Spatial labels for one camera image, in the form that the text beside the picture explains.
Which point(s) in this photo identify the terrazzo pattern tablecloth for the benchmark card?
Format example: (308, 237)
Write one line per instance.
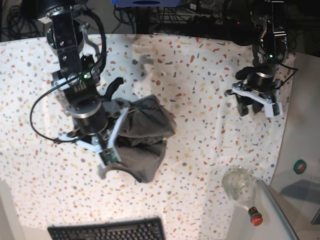
(59, 184)

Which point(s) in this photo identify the black keyboard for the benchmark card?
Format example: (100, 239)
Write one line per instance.
(143, 229)

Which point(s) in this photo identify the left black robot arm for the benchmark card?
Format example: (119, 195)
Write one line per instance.
(267, 37)

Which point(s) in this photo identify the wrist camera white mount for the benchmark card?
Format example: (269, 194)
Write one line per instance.
(272, 108)
(102, 143)

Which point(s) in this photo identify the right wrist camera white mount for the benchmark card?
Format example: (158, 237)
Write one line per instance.
(102, 143)

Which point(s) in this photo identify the clear glass bottle orange cap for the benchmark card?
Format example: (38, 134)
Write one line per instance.
(240, 188)

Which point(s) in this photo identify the black power strip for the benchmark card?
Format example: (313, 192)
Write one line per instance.
(211, 20)

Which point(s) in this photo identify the green tape roll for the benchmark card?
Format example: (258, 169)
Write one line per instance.
(300, 167)

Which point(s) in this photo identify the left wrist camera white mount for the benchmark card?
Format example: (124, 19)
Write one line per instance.
(272, 108)

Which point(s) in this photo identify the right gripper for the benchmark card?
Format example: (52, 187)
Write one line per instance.
(84, 105)

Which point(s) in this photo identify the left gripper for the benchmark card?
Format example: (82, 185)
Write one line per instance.
(259, 79)

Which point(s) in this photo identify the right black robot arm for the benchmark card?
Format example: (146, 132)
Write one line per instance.
(77, 37)

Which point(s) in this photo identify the blue box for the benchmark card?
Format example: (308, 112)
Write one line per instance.
(145, 3)

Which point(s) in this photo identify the grey t-shirt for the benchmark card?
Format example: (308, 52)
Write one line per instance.
(142, 139)

